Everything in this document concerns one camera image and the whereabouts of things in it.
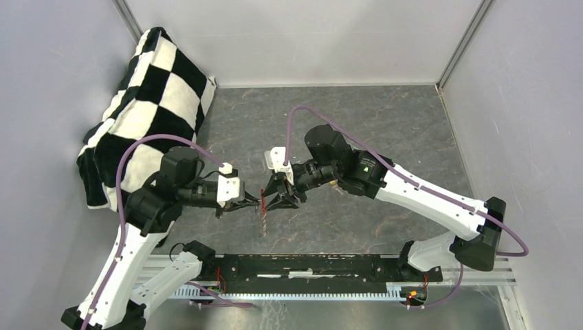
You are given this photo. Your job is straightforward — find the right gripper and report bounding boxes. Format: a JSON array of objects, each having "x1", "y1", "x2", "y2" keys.
[{"x1": 262, "y1": 160, "x2": 340, "y2": 212}]

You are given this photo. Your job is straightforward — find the red key tag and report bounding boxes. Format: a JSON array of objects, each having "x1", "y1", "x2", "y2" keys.
[{"x1": 260, "y1": 188, "x2": 267, "y2": 217}]

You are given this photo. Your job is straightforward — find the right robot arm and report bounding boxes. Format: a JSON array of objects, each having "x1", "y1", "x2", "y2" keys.
[{"x1": 262, "y1": 124, "x2": 506, "y2": 281}]

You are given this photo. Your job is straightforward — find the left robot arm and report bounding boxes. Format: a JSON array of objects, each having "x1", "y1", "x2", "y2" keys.
[{"x1": 61, "y1": 146, "x2": 260, "y2": 329}]

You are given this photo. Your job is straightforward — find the silver key on yellow tag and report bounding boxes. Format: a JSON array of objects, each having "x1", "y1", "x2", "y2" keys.
[{"x1": 329, "y1": 180, "x2": 344, "y2": 195}]

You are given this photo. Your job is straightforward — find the left electronics board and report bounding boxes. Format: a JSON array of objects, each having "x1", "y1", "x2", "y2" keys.
[{"x1": 192, "y1": 267, "x2": 226, "y2": 305}]

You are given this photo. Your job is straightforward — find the electronics board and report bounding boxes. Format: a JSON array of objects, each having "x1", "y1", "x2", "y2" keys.
[
  {"x1": 192, "y1": 267, "x2": 226, "y2": 305},
  {"x1": 401, "y1": 274, "x2": 429, "y2": 309}
]

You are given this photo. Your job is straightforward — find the black white checkered pillow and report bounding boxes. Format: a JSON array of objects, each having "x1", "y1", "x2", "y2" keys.
[{"x1": 76, "y1": 27, "x2": 217, "y2": 211}]

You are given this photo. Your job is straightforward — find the right electronics board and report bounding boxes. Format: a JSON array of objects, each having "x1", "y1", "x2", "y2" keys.
[{"x1": 401, "y1": 274, "x2": 429, "y2": 309}]

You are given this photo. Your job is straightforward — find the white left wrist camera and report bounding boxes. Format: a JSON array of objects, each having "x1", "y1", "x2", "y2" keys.
[{"x1": 217, "y1": 162, "x2": 244, "y2": 207}]

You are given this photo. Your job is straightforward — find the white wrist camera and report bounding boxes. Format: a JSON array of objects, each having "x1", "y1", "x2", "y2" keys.
[
  {"x1": 264, "y1": 146, "x2": 294, "y2": 185},
  {"x1": 217, "y1": 162, "x2": 244, "y2": 207}
]

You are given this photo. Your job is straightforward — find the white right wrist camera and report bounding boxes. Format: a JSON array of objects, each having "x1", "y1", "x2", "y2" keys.
[{"x1": 264, "y1": 146, "x2": 294, "y2": 185}]

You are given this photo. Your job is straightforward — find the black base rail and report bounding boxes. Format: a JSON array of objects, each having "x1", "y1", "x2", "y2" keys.
[{"x1": 197, "y1": 254, "x2": 443, "y2": 294}]

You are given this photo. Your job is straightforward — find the white toothed cable duct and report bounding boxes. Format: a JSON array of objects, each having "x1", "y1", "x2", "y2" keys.
[{"x1": 169, "y1": 285, "x2": 406, "y2": 303}]

